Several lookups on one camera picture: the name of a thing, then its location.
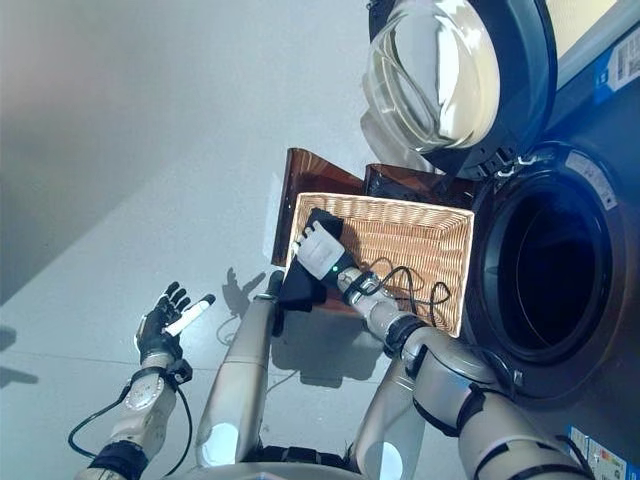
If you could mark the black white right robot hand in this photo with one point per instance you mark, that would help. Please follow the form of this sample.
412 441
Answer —
322 252

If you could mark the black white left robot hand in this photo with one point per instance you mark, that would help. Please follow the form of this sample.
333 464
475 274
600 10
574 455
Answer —
157 335

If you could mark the long black cloth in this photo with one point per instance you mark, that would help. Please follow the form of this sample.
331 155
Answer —
300 290

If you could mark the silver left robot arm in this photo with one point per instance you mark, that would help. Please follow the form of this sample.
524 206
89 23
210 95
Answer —
140 410

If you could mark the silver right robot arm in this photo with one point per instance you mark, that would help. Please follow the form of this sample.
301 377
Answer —
450 380

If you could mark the grey front-load washing machine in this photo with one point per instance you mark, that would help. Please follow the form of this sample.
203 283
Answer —
600 300

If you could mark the glossy brown wooden stool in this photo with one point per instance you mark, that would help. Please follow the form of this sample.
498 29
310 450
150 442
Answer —
305 167

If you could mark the rectangular wicker laundry basket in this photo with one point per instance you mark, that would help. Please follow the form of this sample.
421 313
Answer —
425 235

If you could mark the grey robot torso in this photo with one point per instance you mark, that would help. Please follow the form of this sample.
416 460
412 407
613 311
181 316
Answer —
265 472

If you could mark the silver right robot leg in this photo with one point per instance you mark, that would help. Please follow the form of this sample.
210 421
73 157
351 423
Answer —
385 425

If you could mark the round glass washer door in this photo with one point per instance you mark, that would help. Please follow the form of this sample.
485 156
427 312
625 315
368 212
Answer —
440 75

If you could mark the colourful energy label sticker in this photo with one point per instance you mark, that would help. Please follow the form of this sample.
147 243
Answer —
597 457

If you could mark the blue white QR sticker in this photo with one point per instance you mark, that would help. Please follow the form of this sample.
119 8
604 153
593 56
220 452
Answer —
620 65

